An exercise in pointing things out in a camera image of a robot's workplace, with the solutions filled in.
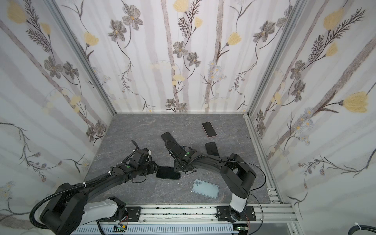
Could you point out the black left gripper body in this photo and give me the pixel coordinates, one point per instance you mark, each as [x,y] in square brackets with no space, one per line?
[150,168]

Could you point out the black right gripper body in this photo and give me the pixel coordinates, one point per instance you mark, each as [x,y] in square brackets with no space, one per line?
[180,153]

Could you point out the light blue phone case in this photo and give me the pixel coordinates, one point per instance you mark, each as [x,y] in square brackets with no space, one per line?
[205,189]

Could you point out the black phone purple edge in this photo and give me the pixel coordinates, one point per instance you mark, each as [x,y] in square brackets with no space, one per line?
[167,137]

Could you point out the black phone blue edge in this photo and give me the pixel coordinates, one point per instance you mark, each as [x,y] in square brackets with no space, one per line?
[209,129]

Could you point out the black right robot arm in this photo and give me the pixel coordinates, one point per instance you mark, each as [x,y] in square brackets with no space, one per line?
[235,172]

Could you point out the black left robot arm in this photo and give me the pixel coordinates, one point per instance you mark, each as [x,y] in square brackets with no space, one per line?
[68,208]

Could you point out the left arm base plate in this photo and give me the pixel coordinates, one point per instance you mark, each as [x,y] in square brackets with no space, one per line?
[130,213]

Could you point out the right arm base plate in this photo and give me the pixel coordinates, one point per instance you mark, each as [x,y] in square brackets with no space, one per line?
[228,214]

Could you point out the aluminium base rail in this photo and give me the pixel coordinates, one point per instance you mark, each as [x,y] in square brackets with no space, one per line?
[272,219]

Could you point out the white slotted cable duct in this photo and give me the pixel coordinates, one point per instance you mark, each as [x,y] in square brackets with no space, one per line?
[170,229]

